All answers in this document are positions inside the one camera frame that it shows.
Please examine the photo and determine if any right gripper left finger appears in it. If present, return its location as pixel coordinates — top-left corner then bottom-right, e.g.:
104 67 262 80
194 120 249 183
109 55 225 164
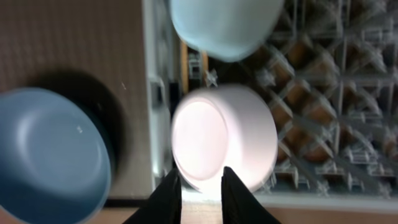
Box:
123 169 182 224

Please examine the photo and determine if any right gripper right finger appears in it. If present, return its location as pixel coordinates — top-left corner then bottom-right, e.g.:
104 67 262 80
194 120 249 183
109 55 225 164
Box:
221 166 280 224

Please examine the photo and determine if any pink bowl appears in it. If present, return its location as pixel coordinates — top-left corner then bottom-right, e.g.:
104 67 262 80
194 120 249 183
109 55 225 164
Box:
171 85 278 194

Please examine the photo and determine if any dark blue plate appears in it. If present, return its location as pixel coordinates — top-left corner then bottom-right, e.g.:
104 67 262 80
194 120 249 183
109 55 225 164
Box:
1 88 111 223

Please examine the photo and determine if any light blue bowl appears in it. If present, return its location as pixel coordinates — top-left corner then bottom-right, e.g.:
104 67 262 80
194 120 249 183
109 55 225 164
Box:
169 0 284 62

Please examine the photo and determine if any grey dishwasher rack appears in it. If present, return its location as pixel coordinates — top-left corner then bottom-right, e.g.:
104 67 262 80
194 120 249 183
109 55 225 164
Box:
142 0 397 213

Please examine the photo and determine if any brown plastic tray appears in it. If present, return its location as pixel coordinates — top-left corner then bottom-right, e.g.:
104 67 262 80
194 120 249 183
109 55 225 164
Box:
1 0 154 207

